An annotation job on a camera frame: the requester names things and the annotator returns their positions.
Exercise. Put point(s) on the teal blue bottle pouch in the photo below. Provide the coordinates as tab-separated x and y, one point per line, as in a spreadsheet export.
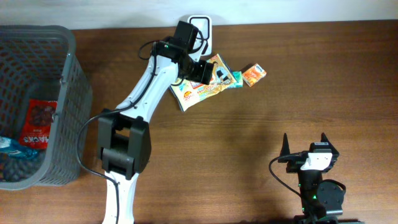
12	148

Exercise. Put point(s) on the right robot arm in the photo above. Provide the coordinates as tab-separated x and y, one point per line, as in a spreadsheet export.
322	199

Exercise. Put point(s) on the grey plastic basket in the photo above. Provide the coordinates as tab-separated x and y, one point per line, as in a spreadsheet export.
45	99

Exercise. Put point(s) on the red snack bag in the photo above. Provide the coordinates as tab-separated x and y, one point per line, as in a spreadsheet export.
38	120

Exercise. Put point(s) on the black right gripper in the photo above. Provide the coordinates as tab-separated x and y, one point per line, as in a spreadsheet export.
295	160

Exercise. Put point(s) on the green small box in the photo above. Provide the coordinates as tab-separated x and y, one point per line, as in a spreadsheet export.
239	80

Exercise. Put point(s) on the yellow wet wipes pack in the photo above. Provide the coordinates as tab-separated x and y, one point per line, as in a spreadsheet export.
190	93

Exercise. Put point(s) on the orange small box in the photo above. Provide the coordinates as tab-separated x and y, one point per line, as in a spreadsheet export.
252	75

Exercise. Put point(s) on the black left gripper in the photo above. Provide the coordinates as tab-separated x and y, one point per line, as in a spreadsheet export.
204	73

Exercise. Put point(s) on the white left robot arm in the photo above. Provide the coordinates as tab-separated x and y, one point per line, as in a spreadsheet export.
124	145

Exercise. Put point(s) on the white barcode scanner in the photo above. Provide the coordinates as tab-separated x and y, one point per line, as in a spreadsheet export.
203	34

